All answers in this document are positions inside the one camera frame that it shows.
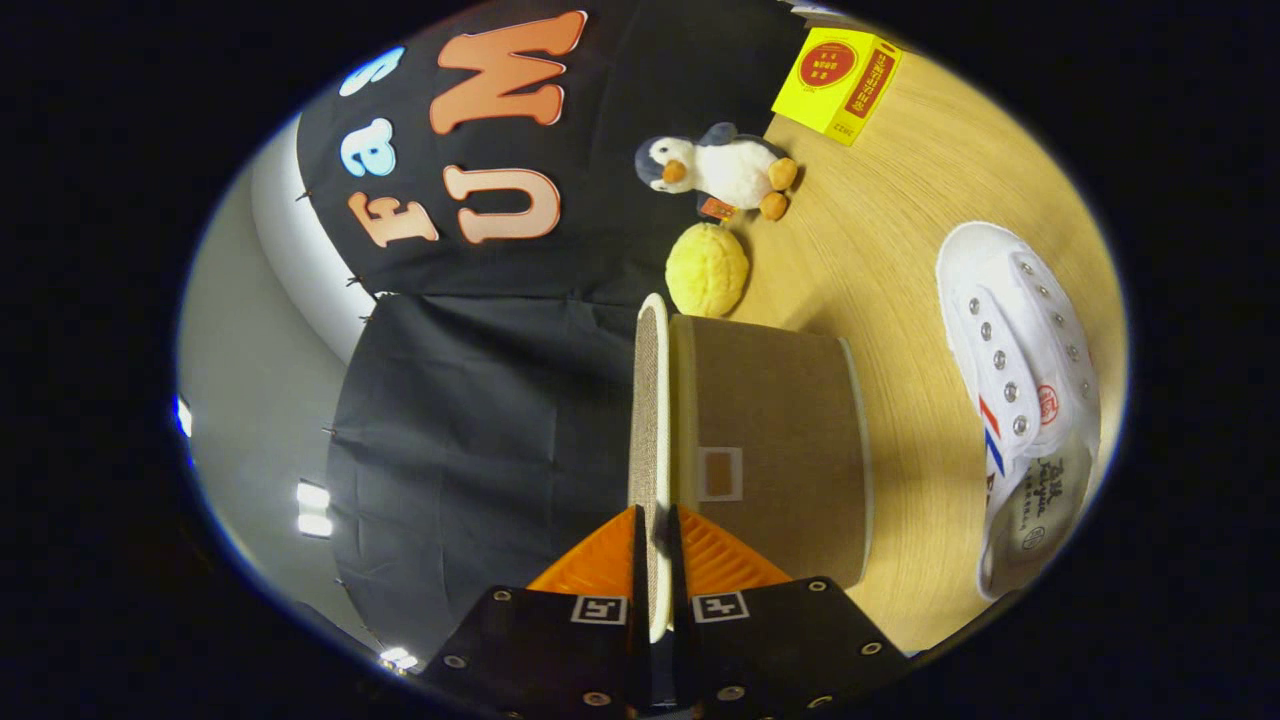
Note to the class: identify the brown fabric storage box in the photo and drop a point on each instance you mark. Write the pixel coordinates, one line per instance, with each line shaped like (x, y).
(780, 400)

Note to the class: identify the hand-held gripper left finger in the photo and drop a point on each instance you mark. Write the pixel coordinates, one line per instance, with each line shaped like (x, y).
(540, 650)

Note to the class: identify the ceiling light panel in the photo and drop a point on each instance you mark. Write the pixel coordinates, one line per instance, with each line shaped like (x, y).
(313, 510)
(183, 415)
(398, 657)

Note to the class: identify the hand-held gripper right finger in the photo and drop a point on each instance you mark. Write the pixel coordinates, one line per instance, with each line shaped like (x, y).
(780, 650)

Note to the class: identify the thick yellow book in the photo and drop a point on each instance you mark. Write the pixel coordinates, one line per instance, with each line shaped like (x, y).
(830, 75)

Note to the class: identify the black backdrop cloth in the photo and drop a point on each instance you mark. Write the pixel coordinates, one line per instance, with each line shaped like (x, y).
(480, 400)

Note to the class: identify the yellow bread plush toy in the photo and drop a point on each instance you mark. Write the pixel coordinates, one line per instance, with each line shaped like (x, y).
(707, 270)

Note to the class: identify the penguin plush toy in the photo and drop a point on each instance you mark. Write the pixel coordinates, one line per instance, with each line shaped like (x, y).
(730, 170)

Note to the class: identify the white canvas shoe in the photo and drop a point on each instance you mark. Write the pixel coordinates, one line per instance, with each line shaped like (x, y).
(1010, 320)

